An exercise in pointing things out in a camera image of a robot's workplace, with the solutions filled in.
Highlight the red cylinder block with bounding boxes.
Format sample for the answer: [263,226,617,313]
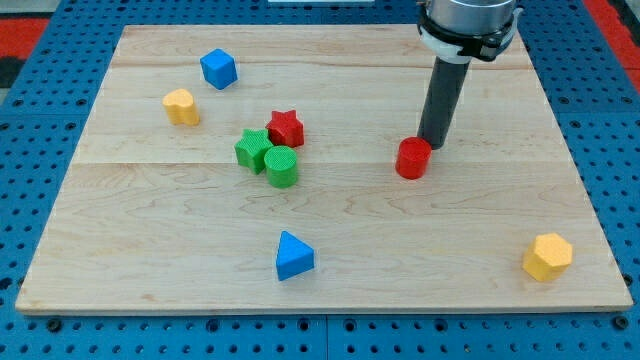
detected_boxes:
[395,137,432,180]

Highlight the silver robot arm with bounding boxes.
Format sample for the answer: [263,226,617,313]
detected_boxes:
[417,0,523,65]

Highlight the green cylinder block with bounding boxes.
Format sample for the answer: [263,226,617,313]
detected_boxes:
[264,145,298,188]

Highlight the red star block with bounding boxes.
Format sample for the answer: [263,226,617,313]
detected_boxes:
[265,109,305,148]

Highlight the green star block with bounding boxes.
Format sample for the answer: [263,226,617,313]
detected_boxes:
[234,129,273,174]

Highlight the blue triangle block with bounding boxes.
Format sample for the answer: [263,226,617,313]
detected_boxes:
[275,231,315,281]

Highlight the wooden board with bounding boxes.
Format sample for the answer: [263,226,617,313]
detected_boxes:
[16,25,633,316]

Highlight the blue cube block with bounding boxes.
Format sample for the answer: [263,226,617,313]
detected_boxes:
[200,48,238,90]

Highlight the yellow heart block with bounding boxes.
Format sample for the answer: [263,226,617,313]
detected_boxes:
[162,88,200,126]

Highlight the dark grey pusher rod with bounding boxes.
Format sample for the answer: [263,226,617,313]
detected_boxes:
[417,57,469,150]

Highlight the yellow hexagon block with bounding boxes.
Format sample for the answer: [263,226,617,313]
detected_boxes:
[521,233,573,282]

